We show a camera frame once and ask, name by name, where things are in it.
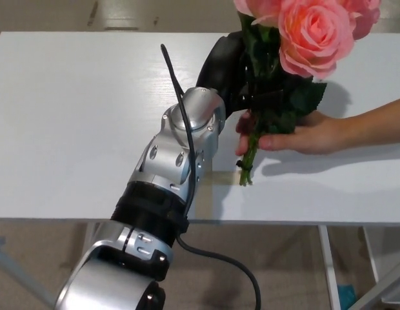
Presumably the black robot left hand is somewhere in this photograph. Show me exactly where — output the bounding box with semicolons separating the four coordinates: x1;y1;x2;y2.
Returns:
195;30;285;116

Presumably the person's bare hand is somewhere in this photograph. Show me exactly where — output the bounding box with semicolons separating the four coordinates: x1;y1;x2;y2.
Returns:
235;109;352;156

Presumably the pink rose bouquet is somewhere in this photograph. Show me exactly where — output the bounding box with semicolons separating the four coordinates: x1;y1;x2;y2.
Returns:
234;0;381;187

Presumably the person's bare forearm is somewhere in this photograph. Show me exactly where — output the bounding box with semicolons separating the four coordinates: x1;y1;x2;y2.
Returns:
345;98;400;152

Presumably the white table leg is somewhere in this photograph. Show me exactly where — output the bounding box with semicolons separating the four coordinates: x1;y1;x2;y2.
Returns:
317;225;341;310
363;225;380;284
83;222;101;251

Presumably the teal object on floor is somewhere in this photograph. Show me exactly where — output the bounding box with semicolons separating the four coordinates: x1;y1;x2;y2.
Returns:
337;284;357;310

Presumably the grey metal frame bar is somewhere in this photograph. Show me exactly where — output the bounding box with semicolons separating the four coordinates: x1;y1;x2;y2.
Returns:
0;237;55;307
359;264;400;310

